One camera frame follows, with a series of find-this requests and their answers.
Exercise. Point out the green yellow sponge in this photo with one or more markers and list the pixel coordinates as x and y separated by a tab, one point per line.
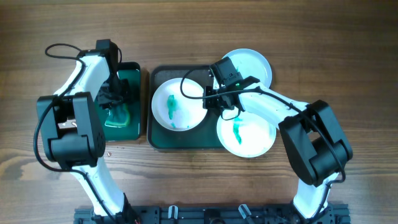
118	116

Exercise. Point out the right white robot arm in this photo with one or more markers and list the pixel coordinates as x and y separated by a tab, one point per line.
316	146

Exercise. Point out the small green water tray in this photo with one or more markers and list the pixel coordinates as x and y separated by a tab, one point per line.
132	72

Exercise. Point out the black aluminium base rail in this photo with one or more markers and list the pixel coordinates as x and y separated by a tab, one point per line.
273	213

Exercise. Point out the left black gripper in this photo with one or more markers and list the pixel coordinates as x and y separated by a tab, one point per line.
104	102

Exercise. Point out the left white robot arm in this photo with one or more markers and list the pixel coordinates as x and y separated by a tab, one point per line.
69	136

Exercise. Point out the white plate stained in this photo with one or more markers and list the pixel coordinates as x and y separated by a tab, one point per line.
175	112
249	62
245	134

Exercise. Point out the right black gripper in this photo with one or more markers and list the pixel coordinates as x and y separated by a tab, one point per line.
208	101

